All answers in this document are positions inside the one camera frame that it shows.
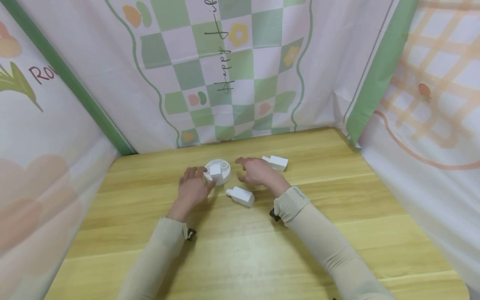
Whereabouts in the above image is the person's right hand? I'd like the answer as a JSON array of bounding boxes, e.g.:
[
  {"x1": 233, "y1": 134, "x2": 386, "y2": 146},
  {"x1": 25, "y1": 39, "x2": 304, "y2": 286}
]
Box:
[{"x1": 235, "y1": 157, "x2": 292, "y2": 199}]

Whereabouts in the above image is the person's left hand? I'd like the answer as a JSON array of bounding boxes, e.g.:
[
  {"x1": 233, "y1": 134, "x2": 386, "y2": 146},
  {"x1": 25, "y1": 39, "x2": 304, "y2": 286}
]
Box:
[{"x1": 167, "y1": 166, "x2": 217, "y2": 223}]

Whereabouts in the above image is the person's right forearm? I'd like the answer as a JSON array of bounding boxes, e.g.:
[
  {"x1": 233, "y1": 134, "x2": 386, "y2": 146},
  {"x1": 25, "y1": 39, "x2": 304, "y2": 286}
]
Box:
[{"x1": 273, "y1": 186, "x2": 399, "y2": 300}]

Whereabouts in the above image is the person's left forearm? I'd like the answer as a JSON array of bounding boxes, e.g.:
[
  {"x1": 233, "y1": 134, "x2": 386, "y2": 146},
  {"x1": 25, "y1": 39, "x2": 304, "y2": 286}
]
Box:
[{"x1": 116, "y1": 216, "x2": 189, "y2": 300}]

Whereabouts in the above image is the white round holder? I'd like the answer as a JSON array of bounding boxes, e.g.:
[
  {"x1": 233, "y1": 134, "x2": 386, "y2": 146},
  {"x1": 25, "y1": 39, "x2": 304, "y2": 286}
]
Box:
[{"x1": 203, "y1": 159, "x2": 232, "y2": 186}]

